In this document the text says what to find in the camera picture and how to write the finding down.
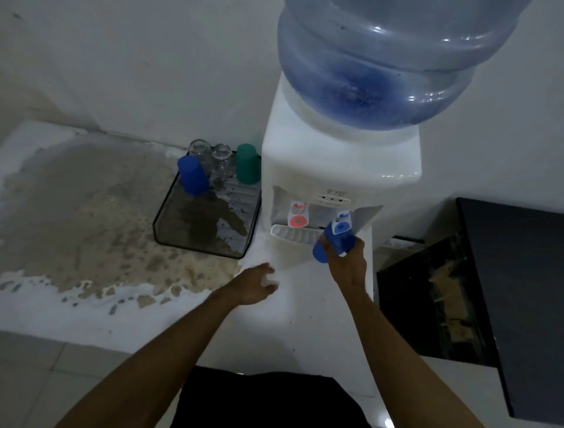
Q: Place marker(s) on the green plastic cup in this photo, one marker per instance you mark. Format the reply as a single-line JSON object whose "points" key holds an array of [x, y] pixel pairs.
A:
{"points": [[247, 163]]}

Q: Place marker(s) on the person's black shirt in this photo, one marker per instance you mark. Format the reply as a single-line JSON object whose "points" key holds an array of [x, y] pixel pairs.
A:
{"points": [[264, 403]]}

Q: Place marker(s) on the person's left fingers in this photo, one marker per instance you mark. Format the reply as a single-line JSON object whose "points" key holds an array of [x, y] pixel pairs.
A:
{"points": [[269, 280]]}

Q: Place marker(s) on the white drip tray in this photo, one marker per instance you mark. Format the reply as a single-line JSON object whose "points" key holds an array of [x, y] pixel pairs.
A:
{"points": [[294, 234]]}

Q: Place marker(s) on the blue water gallon bottle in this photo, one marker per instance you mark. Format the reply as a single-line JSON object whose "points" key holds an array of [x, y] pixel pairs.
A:
{"points": [[392, 61]]}

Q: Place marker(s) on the clear drinking glass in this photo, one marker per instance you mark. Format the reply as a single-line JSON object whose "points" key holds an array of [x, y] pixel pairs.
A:
{"points": [[201, 152], [219, 165]]}

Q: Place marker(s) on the person's right thumb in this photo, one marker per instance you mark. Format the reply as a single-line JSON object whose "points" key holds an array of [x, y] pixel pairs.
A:
{"points": [[325, 247]]}

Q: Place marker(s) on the person's right forearm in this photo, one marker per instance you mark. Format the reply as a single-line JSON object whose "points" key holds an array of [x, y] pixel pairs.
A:
{"points": [[405, 366]]}

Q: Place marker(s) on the white water dispenser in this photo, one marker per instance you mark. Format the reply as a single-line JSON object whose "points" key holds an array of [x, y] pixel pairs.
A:
{"points": [[339, 185]]}

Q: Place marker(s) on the person's left forearm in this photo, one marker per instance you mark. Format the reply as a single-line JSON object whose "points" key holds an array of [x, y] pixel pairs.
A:
{"points": [[145, 366]]}

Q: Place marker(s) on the person's right hand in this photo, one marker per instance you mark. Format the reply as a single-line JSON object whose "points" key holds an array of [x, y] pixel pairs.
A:
{"points": [[348, 267]]}

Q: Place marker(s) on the black cabinet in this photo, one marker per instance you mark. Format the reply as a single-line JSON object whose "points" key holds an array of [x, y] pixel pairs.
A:
{"points": [[493, 300]]}

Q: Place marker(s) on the red dispenser tap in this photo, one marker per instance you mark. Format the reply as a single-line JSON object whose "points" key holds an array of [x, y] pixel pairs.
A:
{"points": [[297, 215]]}

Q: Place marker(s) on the person's left hand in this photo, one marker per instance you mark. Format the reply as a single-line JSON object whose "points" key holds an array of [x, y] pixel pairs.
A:
{"points": [[250, 285]]}

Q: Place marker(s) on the blue dispenser tap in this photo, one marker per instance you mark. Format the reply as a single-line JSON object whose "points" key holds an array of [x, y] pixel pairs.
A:
{"points": [[342, 224]]}

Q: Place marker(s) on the black mesh tray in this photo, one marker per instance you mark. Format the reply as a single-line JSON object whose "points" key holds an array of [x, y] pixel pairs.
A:
{"points": [[207, 216]]}

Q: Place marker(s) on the blue plastic cup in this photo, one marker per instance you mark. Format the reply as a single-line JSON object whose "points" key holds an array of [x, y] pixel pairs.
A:
{"points": [[331, 243], [192, 174]]}

